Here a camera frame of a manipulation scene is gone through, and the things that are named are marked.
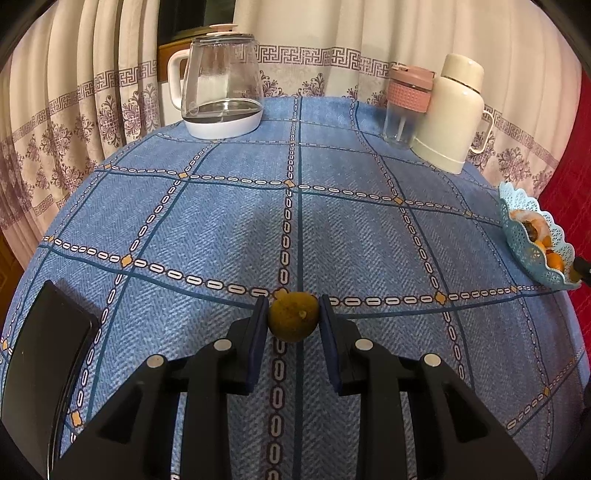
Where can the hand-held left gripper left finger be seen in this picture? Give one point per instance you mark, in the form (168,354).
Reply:
(257,341)

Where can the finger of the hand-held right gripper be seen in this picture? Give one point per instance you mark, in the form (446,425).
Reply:
(582,270)

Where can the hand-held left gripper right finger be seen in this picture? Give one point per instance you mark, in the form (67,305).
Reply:
(330,341)

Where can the orange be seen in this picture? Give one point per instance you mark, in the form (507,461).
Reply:
(555,263)

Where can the small yellow-green fruit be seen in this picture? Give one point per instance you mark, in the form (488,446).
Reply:
(288,318)

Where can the light blue plastic basket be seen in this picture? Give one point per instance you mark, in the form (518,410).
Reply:
(517,240)

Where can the plastic bag of oranges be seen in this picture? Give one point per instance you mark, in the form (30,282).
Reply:
(524,214)

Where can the white thermos jug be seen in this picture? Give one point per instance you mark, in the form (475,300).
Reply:
(448,120)

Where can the glass kettle with white base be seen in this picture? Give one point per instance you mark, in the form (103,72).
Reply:
(221,124)

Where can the glass cup with pink lid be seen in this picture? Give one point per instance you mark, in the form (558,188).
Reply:
(406,94)

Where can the brown wooden furniture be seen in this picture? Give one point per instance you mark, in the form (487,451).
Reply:
(162,64)

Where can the beige patterned curtain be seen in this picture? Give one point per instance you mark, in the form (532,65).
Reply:
(92,92)

